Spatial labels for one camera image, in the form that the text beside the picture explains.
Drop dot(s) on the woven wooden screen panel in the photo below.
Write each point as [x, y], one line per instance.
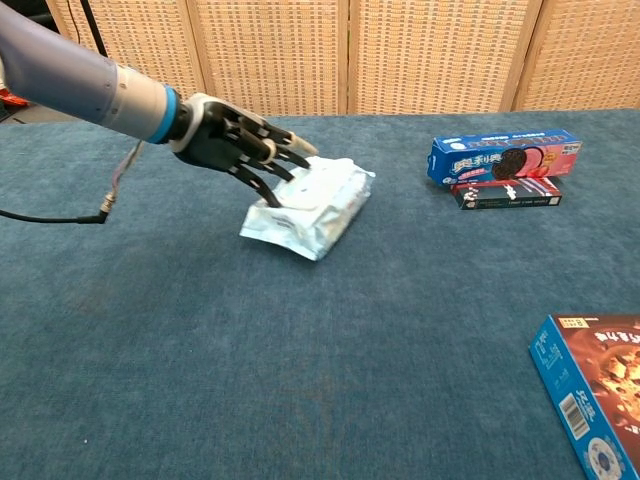
[150, 45]
[585, 55]
[435, 55]
[270, 55]

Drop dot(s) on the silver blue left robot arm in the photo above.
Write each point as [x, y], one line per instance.
[60, 75]

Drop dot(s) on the black office chair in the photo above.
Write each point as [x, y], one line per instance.
[40, 9]

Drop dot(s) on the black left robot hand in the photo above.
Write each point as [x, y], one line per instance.
[210, 135]

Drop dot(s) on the blue chocolate cookie box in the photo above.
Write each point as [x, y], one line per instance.
[600, 380]

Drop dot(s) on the orange plastic bag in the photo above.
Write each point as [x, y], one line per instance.
[12, 99]

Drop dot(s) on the small dark flat box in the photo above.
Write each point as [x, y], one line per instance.
[505, 201]

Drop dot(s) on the blue pink Oreo cookie box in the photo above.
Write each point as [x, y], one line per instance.
[465, 160]

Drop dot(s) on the black tripod stand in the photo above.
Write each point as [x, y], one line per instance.
[95, 27]

